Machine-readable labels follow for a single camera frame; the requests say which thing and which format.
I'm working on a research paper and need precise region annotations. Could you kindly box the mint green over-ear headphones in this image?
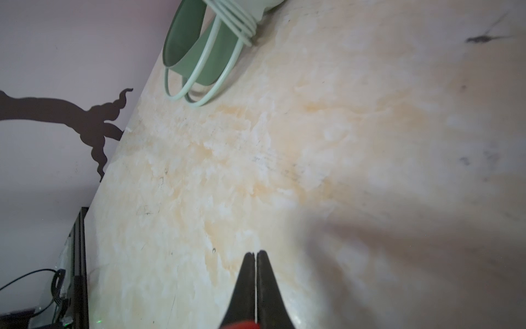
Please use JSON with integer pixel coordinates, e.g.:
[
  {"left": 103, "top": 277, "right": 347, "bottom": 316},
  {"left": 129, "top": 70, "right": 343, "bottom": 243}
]
[{"left": 162, "top": 0, "right": 283, "bottom": 107}]

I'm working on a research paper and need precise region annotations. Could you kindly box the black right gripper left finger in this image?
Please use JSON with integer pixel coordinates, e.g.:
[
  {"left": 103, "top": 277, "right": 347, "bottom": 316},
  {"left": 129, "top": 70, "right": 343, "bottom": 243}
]
[{"left": 220, "top": 252, "right": 257, "bottom": 328}]

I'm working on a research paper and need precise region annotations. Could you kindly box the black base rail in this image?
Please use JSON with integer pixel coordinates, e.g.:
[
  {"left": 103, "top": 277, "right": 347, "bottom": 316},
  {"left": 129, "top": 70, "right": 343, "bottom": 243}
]
[{"left": 0, "top": 206, "right": 90, "bottom": 329}]

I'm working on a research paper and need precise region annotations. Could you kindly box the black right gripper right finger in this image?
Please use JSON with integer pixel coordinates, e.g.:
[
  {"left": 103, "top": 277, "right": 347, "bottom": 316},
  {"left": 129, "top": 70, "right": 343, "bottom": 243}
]
[{"left": 256, "top": 250, "right": 295, "bottom": 329}]

